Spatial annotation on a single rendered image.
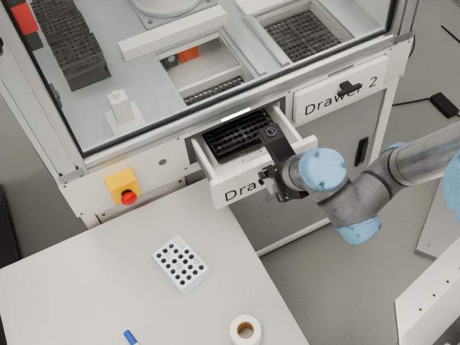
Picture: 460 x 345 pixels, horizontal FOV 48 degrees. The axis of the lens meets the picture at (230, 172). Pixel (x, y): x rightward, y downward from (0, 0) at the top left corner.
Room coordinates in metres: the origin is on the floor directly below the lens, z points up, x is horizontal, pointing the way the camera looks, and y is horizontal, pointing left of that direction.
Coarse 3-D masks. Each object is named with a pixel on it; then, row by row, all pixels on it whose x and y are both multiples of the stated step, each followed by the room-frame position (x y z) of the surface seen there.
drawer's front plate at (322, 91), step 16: (368, 64) 1.01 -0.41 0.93; (384, 64) 1.02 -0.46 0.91; (336, 80) 0.97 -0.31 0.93; (352, 80) 0.98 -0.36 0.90; (368, 80) 1.00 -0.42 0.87; (304, 96) 0.93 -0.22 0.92; (320, 96) 0.95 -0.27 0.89; (336, 96) 0.97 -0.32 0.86; (352, 96) 0.99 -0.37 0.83; (304, 112) 0.93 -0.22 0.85; (320, 112) 0.95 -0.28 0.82
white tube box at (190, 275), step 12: (180, 240) 0.62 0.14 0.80; (156, 252) 0.59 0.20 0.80; (180, 252) 0.59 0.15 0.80; (192, 252) 0.58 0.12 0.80; (168, 264) 0.56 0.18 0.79; (192, 264) 0.55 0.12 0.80; (204, 264) 0.55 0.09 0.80; (168, 276) 0.53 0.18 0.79; (180, 276) 0.52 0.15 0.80; (192, 276) 0.52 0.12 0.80; (204, 276) 0.52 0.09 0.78; (180, 288) 0.49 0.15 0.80; (192, 288) 0.50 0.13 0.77
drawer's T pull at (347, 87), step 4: (340, 84) 0.96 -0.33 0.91; (344, 84) 0.96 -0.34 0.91; (348, 84) 0.96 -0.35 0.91; (356, 84) 0.96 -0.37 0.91; (360, 84) 0.95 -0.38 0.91; (344, 88) 0.95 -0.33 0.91; (348, 88) 0.94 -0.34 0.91; (352, 88) 0.94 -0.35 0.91; (356, 88) 0.95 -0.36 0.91; (340, 92) 0.93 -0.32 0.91; (344, 92) 0.93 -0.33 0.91; (348, 92) 0.94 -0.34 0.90; (340, 96) 0.93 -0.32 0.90
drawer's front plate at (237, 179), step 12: (300, 144) 0.77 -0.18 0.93; (312, 144) 0.77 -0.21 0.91; (264, 156) 0.75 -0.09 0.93; (240, 168) 0.72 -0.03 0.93; (252, 168) 0.72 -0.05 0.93; (216, 180) 0.69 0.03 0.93; (228, 180) 0.69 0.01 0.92; (240, 180) 0.70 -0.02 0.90; (252, 180) 0.71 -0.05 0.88; (216, 192) 0.68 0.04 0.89; (252, 192) 0.71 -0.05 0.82; (216, 204) 0.68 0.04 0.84; (228, 204) 0.69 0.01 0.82
